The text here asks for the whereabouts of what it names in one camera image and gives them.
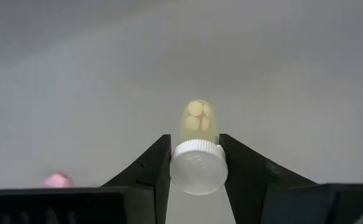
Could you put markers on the yellow-green pill bottle white cap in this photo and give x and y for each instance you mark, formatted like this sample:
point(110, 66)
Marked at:
point(197, 168)

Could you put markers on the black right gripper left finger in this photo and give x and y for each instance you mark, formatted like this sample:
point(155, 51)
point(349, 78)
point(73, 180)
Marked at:
point(131, 199)

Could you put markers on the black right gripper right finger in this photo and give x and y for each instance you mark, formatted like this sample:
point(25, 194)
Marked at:
point(262, 193)

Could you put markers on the pink pill bottle white cap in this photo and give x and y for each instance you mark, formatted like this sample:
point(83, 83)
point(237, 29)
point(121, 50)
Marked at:
point(57, 180)

